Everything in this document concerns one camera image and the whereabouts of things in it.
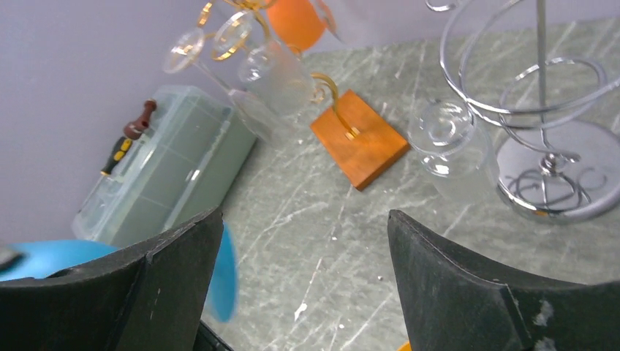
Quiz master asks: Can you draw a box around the gold wire glass rack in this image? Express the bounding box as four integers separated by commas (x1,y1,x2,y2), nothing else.
196,0,412,192

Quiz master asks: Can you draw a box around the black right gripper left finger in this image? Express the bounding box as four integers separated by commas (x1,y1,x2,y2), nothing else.
1,208,224,350

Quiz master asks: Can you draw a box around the clear wine glass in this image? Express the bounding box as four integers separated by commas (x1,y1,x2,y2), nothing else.
310,0,377,46

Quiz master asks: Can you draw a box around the chrome wire glass rack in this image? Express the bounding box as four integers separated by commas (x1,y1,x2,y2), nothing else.
426,1,619,224

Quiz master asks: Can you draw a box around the clear pink tinted glass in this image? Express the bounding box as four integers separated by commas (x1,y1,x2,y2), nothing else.
162,28,292,147

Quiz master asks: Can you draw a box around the black yellow screwdriver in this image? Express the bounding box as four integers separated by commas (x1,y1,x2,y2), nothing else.
78,136,133,213

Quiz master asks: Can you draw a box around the brown bronze faucet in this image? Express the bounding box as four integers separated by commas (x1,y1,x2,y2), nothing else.
123,99,157,140

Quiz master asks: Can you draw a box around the clear plastic storage box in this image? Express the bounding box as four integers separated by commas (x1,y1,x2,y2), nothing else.
71,86,256,247

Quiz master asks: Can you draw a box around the blue plastic goblet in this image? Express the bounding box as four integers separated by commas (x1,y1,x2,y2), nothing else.
0,222,240,324

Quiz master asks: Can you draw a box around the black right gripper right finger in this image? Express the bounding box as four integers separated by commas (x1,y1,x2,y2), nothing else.
387,210,619,350

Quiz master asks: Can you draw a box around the yellow plastic goblet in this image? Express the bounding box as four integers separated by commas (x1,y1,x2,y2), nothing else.
397,341,412,351

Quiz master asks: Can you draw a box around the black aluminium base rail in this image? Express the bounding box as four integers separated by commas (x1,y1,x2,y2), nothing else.
192,321,233,351

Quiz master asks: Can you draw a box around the clear tall glass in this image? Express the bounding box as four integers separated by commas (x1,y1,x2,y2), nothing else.
407,99,499,204

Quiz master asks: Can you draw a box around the clear small glass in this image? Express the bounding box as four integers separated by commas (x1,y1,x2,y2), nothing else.
212,10,315,115

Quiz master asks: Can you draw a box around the orange plastic goblet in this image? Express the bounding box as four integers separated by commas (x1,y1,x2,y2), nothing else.
265,0,334,53

